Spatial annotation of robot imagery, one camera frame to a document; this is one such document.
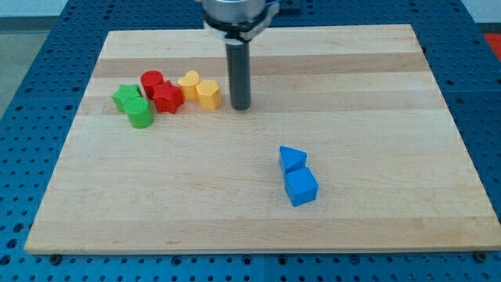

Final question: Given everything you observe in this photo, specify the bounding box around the blue perforated table plate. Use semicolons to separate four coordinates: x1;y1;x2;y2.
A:
1;0;500;281

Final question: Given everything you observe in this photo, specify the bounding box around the red cylinder block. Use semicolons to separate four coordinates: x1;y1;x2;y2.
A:
139;70;164;99

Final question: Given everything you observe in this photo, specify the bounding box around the green cylinder block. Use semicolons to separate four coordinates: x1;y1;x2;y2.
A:
124;97;153;128

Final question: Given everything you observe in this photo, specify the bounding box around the wooden board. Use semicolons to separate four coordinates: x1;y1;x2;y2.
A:
25;24;500;255

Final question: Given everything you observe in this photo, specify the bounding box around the blue cube block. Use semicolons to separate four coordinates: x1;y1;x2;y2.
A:
284;167;319;207

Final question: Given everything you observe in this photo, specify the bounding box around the red star block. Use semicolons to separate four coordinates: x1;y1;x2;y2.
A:
153;81;184;114

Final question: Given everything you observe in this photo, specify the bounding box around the yellow heart block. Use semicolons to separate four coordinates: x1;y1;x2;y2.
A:
178;70;200;100

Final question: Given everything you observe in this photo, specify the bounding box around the yellow pentagon block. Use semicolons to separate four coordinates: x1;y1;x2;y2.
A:
196;80;222;110

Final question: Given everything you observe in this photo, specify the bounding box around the blue triangle block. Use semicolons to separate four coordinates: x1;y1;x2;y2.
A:
279;146;308;175

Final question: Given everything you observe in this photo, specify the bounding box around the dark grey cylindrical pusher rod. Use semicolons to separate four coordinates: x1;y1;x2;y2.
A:
225;43;251;110

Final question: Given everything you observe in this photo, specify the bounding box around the green star block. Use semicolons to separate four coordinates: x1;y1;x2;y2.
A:
112;84;142;114

